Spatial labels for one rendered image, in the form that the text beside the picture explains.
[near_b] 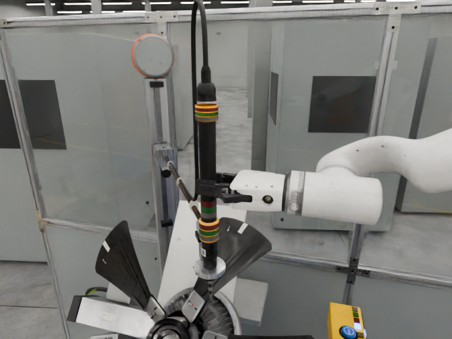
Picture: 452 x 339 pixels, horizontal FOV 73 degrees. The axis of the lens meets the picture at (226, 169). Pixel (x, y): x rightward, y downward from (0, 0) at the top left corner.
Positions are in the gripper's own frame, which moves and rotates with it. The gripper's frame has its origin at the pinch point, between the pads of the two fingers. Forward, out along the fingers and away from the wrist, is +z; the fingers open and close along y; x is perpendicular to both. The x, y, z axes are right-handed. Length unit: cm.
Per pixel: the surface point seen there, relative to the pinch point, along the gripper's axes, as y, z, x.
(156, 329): -3.5, 12.9, -39.0
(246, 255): 12.0, -6.0, -24.3
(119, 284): 9, 31, -39
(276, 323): 70, -12, -104
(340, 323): 28, -34, -56
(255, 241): 15.2, -7.8, -21.7
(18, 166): 138, 215, -64
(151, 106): 55, 42, 6
